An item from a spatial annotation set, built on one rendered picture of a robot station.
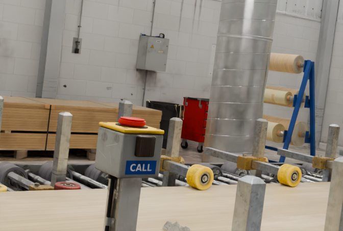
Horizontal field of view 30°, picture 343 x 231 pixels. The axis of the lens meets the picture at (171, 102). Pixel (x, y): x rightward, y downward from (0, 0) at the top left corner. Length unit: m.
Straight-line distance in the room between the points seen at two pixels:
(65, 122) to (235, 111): 3.40
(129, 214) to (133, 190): 0.04
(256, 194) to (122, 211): 0.27
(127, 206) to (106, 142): 0.10
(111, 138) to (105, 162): 0.04
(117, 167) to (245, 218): 0.29
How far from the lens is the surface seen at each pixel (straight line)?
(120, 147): 0.89
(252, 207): 1.10
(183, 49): 10.23
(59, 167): 2.12
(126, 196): 0.93
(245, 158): 2.61
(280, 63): 8.72
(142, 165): 0.91
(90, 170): 2.71
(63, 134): 2.11
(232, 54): 5.39
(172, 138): 2.36
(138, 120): 0.91
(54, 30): 8.74
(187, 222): 1.73
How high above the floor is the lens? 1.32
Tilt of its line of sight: 4 degrees down
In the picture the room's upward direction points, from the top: 7 degrees clockwise
